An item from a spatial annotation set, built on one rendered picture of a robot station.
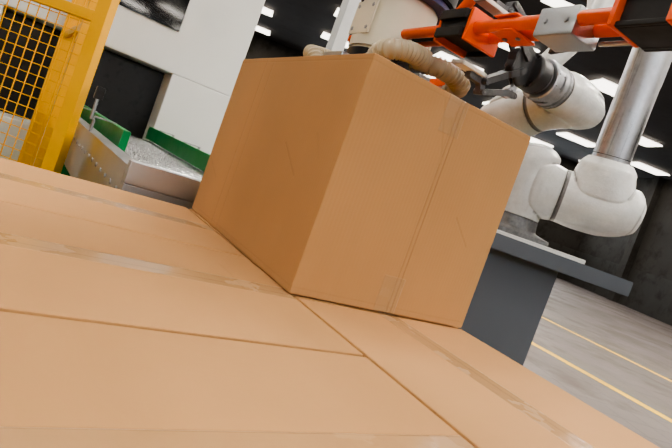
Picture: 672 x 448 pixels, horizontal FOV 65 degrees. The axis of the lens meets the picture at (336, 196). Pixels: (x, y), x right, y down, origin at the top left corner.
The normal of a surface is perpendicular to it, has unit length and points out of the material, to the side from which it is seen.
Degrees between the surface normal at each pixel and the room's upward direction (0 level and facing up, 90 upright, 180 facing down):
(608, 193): 94
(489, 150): 90
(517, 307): 90
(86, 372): 0
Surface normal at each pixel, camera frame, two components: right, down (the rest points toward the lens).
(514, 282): 0.15, 0.09
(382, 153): 0.49, 0.21
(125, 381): 0.34, -0.94
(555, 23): -0.80, -0.27
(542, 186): -0.26, -0.08
